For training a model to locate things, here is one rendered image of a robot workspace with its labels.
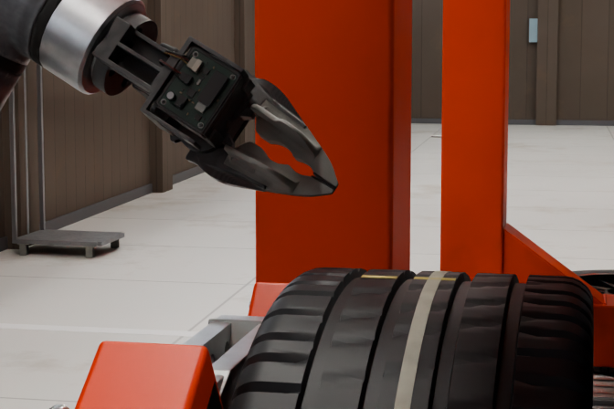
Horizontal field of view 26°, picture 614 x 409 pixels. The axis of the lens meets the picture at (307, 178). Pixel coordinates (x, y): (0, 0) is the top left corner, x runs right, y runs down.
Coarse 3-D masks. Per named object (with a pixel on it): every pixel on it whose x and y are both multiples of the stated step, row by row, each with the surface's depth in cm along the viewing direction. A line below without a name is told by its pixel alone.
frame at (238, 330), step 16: (208, 320) 113; (224, 320) 113; (240, 320) 113; (256, 320) 112; (208, 336) 107; (224, 336) 111; (240, 336) 112; (224, 352) 111; (240, 352) 102; (224, 368) 97; (240, 368) 100; (224, 384) 94; (224, 400) 94
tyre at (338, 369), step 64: (320, 320) 93; (384, 320) 93; (448, 320) 93; (512, 320) 92; (576, 320) 91; (256, 384) 87; (320, 384) 86; (384, 384) 86; (448, 384) 86; (512, 384) 85; (576, 384) 84
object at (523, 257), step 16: (512, 240) 341; (528, 240) 350; (512, 256) 342; (528, 256) 341; (544, 256) 344; (512, 272) 342; (528, 272) 341; (544, 272) 340; (560, 272) 340; (592, 288) 348; (608, 304) 338; (608, 320) 337; (608, 336) 337; (608, 352) 338
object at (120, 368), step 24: (96, 360) 86; (120, 360) 86; (144, 360) 85; (168, 360) 85; (192, 360) 85; (96, 384) 84; (120, 384) 84; (144, 384) 84; (168, 384) 83; (192, 384) 83; (216, 384) 88; (96, 408) 83; (120, 408) 82; (144, 408) 82; (168, 408) 82; (192, 408) 82; (216, 408) 88
